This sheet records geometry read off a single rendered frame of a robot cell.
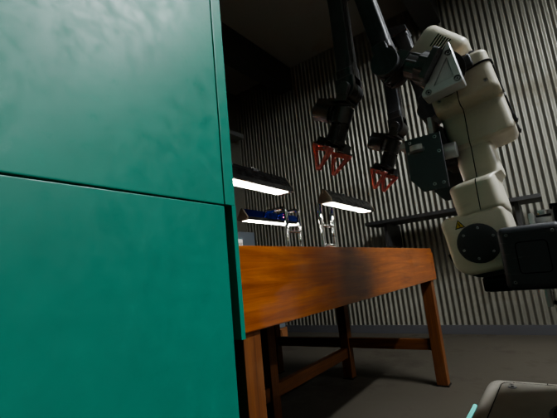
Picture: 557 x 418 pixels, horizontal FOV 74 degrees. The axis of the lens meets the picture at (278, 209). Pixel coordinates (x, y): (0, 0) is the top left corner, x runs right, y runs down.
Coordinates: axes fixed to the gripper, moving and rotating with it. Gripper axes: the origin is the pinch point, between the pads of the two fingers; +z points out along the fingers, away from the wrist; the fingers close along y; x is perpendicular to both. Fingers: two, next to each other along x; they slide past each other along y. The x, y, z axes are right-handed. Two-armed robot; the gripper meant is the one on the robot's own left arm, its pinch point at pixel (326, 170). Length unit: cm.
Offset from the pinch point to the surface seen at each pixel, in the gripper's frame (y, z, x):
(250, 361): 38, 44, 18
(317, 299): 8.0, 35.6, 14.1
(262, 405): 35, 52, 23
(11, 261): 83, 22, 14
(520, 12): -285, -192, -24
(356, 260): -22.7, 27.0, 8.6
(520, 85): -285, -126, -4
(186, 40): 55, -16, -6
